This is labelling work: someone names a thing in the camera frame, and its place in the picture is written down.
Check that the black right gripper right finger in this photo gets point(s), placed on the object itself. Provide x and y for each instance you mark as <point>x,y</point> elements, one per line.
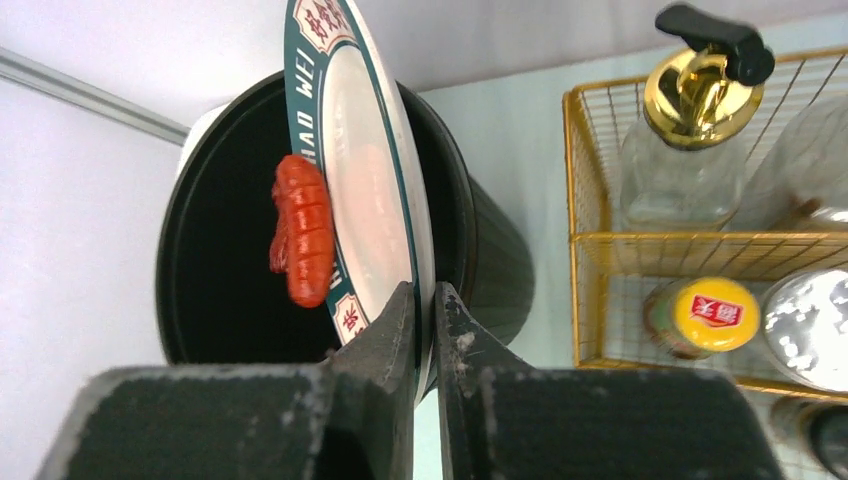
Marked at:
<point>502,418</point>

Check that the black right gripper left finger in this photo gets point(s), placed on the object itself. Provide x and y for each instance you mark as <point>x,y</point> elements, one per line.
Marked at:
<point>349,416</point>

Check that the green rimmed white plate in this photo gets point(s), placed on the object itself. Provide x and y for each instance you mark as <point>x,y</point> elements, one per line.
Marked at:
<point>346,116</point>

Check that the clear glass oil bottle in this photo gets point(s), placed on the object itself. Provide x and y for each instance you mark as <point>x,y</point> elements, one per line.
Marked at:
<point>683,164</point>

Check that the black cap small bottle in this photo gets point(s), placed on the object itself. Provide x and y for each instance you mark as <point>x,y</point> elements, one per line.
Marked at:
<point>815,429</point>

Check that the silver lid pepper jar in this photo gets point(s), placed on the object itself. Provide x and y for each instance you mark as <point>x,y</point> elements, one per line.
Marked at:
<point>804,328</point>

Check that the black plastic bucket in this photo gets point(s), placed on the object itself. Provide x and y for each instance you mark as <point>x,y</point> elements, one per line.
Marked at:
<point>218,301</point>

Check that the red sausage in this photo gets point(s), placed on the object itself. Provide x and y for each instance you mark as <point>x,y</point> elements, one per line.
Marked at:
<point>303,245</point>

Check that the white rectangular basin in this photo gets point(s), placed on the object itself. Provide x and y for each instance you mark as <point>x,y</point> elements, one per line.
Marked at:
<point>196,133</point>

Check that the gold wire rack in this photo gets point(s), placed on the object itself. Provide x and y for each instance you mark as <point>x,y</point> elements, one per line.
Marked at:
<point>612,270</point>

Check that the left aluminium frame post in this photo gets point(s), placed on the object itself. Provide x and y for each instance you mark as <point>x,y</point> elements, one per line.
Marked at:
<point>36,76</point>

